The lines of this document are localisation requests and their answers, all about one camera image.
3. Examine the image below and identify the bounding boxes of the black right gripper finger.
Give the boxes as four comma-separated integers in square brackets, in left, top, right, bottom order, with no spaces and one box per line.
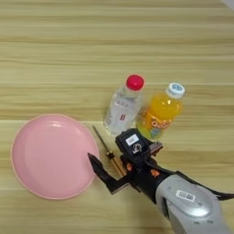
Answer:
[148,141,164,157]
[87,152,133,195]

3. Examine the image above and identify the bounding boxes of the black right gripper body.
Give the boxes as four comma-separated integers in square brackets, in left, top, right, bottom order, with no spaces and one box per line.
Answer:
[121,154,176,205]

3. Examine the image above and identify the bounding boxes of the orange juice bottle white cap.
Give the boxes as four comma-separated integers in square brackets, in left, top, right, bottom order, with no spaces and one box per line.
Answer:
[135,82,186,142]

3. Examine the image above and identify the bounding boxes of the clear water bottle red cap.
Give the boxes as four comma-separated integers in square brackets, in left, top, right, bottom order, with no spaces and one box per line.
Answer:
[103,73,146,136]

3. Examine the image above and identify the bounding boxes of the black box with white label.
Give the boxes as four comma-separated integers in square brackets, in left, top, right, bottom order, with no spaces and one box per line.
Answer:
[115,127,152,167]

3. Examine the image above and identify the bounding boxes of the pink round plate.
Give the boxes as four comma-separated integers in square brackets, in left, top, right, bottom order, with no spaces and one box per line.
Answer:
[10,113,101,201]

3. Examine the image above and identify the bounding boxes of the screwdriver with amber handle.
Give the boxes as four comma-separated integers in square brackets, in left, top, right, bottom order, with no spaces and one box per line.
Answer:
[91,124,127,178]

